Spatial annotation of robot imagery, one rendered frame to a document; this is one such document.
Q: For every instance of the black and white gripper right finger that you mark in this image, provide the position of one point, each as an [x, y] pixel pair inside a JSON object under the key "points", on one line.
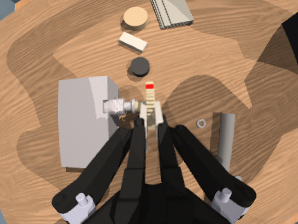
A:
{"points": [[229, 196]]}

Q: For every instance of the dark grey cylinder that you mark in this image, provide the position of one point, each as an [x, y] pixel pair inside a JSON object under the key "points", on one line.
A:
{"points": [[140, 66]]}

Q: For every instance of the grey metal rod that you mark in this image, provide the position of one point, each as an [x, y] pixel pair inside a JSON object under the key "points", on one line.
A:
{"points": [[226, 139]]}

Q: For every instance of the beige round disc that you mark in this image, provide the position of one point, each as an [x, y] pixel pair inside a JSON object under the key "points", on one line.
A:
{"points": [[136, 18]]}

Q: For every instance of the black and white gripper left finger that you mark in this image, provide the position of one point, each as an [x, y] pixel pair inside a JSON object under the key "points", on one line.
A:
{"points": [[78, 201]]}

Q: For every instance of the beige gear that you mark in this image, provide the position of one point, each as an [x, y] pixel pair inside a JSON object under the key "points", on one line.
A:
{"points": [[135, 106]]}

